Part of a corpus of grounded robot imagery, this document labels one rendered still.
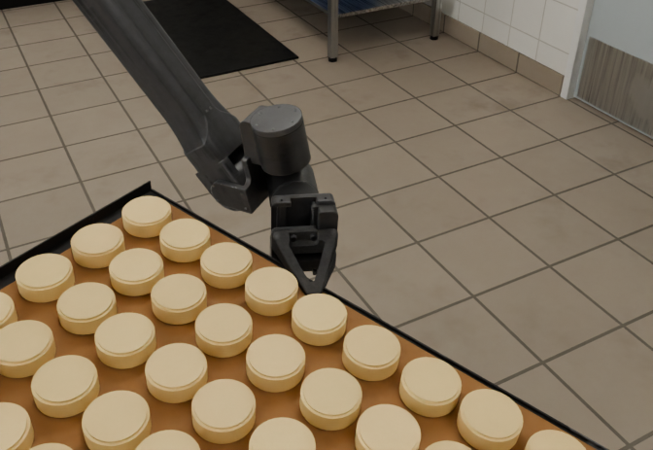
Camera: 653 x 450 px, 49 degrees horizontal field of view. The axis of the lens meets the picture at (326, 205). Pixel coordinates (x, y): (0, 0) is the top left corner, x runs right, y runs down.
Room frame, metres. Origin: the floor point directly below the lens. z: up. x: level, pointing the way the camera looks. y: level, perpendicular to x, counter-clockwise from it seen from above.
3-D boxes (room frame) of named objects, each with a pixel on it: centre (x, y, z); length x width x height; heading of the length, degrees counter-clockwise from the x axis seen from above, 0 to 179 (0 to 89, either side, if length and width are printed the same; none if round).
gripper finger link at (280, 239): (0.56, 0.02, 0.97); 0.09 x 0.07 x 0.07; 9
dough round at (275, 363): (0.42, 0.04, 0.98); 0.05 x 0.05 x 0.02
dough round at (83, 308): (0.47, 0.21, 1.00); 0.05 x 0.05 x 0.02
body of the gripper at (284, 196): (0.63, 0.03, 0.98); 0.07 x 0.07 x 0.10; 9
